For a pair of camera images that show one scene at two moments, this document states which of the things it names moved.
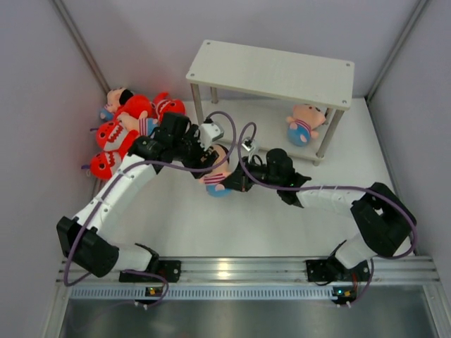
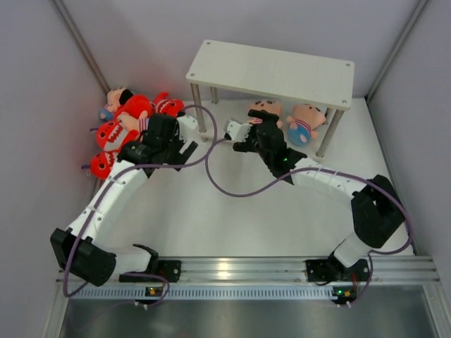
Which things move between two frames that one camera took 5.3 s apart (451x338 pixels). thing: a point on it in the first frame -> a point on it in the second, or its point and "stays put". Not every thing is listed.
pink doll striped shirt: (213, 180) -> (268, 105)
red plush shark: (162, 103) stays put
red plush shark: (102, 164) stays put
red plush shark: (115, 136) stays put
